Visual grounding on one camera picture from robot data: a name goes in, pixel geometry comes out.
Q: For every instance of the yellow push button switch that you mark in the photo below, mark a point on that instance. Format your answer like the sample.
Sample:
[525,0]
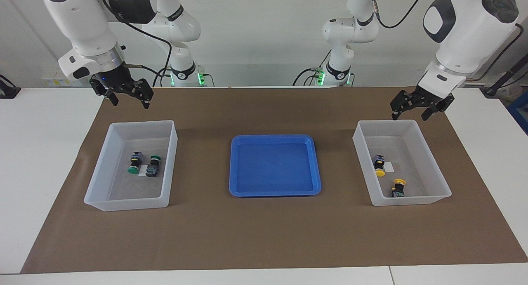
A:
[380,173]
[398,190]

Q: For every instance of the white wall socket boxes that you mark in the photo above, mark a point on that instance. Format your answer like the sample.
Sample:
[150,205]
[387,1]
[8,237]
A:
[51,78]

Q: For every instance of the blue plastic tray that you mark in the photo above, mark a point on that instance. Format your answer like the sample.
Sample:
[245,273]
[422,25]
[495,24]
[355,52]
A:
[272,165]

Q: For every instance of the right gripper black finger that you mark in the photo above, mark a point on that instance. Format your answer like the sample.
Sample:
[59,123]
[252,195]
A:
[145,94]
[112,97]

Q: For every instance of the black pole stand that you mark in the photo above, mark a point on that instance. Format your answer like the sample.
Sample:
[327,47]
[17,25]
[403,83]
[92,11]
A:
[495,89]

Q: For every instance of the black clamp stand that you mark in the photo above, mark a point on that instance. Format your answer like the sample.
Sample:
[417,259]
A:
[8,92]

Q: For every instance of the small white paper label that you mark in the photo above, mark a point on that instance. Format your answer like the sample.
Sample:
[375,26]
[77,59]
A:
[142,171]
[390,167]

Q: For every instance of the brown table mat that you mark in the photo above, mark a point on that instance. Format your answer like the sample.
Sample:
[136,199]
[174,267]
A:
[264,235]

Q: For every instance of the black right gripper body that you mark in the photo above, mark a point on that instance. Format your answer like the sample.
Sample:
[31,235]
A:
[115,81]

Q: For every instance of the green push button switch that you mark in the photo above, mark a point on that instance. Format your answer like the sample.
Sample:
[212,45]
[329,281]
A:
[152,171]
[133,169]

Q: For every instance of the translucent white plastic box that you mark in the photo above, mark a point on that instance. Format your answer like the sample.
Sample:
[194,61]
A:
[412,153]
[123,194]

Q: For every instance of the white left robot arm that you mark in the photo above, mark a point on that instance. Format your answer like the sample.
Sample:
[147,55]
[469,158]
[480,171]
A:
[466,25]

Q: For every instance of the blue crate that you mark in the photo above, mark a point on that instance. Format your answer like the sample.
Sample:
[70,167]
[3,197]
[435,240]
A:
[522,116]

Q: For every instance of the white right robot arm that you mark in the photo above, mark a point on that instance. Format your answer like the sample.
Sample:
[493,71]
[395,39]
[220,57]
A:
[82,21]

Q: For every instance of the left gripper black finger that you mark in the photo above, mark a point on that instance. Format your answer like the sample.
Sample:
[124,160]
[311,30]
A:
[399,107]
[431,109]

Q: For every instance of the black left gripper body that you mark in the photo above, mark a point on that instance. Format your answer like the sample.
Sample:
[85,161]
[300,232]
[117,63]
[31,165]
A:
[431,96]

